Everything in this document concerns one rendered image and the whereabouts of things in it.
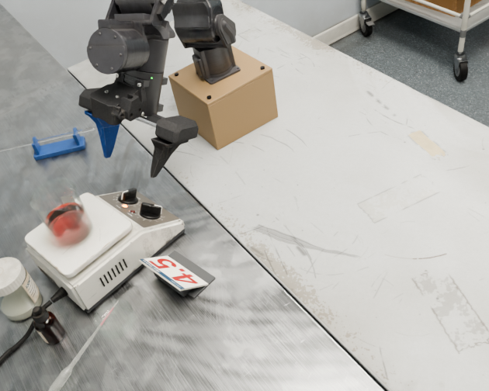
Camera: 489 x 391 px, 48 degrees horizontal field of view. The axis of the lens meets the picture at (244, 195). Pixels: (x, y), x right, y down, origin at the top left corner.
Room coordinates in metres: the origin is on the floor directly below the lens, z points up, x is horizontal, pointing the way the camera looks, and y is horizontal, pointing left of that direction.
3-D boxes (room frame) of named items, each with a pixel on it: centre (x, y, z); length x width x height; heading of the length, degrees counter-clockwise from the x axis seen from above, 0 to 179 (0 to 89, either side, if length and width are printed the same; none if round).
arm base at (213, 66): (0.90, 0.01, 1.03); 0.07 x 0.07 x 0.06; 23
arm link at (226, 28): (0.89, 0.01, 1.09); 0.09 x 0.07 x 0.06; 63
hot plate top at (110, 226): (0.57, 0.25, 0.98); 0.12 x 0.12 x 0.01; 39
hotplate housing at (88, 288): (0.59, 0.23, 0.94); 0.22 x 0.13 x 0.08; 129
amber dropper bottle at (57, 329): (0.46, 0.30, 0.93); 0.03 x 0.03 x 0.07
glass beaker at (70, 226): (0.57, 0.25, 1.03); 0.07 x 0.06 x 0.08; 36
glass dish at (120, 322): (0.46, 0.21, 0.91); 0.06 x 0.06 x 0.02
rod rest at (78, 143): (0.90, 0.34, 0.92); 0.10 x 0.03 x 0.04; 93
